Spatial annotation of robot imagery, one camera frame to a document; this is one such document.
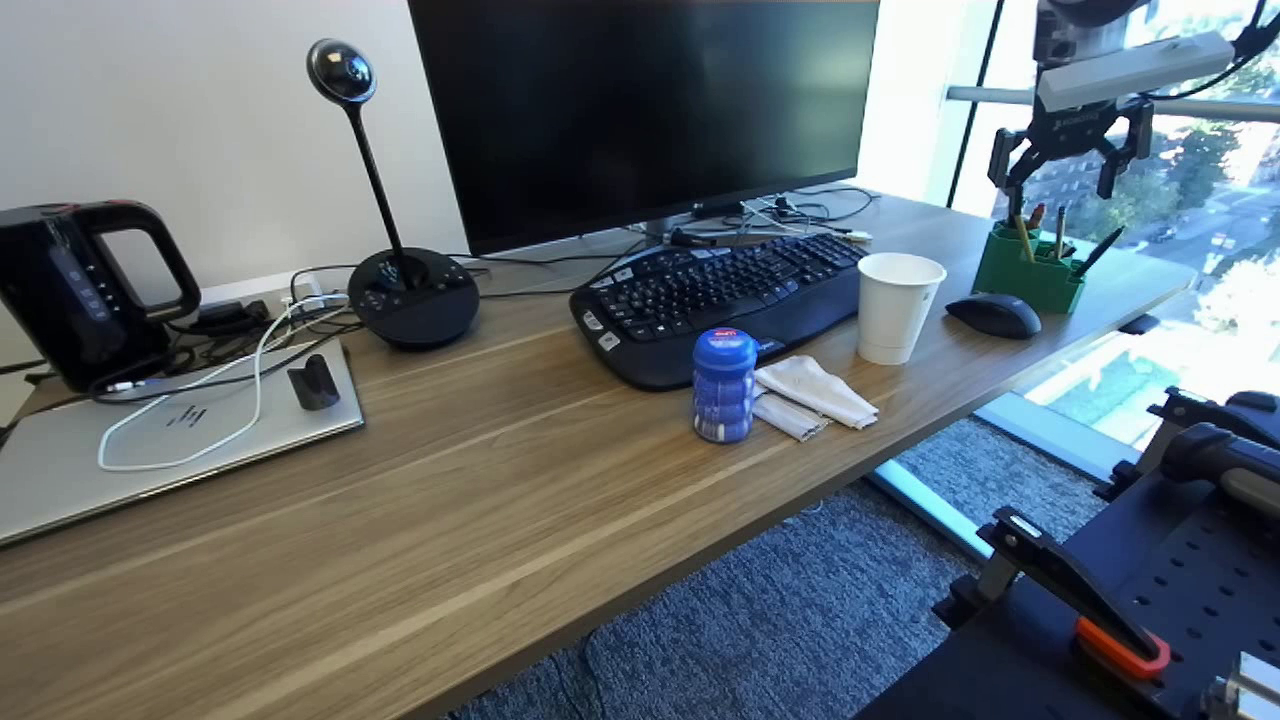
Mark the white paper cup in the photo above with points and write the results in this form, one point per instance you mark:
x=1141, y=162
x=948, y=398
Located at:
x=899, y=314

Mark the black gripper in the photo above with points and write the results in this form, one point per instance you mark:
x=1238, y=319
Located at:
x=1082, y=131

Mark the dark desk edge bracket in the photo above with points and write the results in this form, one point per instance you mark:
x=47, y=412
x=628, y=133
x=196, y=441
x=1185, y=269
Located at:
x=1141, y=327

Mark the black webcam on stand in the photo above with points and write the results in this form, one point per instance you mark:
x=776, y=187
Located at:
x=413, y=300

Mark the black computer monitor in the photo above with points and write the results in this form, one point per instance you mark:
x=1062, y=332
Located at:
x=642, y=107

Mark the aluminium extrusion bar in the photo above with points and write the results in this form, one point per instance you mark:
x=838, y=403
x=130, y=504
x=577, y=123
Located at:
x=1244, y=685

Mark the silver closed laptop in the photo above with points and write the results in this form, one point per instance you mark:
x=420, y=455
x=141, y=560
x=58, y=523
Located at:
x=172, y=447

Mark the large white paper packet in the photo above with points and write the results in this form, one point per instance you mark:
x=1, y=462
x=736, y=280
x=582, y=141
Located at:
x=817, y=389

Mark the black electric kettle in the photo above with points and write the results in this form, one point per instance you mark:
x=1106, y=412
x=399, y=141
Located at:
x=63, y=306

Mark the small black adapter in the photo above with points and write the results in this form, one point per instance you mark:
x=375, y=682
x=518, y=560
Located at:
x=315, y=385

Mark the dark grey computer mouse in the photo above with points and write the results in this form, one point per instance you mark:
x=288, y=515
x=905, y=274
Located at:
x=994, y=319

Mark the small white paper packet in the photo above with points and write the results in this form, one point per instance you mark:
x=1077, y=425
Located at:
x=784, y=422

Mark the blue gum container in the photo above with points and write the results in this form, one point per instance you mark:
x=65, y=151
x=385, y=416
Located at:
x=724, y=389

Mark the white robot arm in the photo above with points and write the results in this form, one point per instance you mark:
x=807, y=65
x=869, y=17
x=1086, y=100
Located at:
x=1135, y=62

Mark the green honeycomb pen holder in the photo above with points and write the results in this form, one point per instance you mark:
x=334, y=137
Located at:
x=1024, y=280

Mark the orange black clamp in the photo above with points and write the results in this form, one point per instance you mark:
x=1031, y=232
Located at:
x=1114, y=648

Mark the black pen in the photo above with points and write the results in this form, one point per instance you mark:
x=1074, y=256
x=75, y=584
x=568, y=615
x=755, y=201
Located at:
x=1102, y=249

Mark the black computer keyboard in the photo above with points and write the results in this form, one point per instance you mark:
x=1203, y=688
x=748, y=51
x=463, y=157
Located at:
x=706, y=300

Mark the long yellow pencil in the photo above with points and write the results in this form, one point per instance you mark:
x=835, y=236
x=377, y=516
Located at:
x=1031, y=230

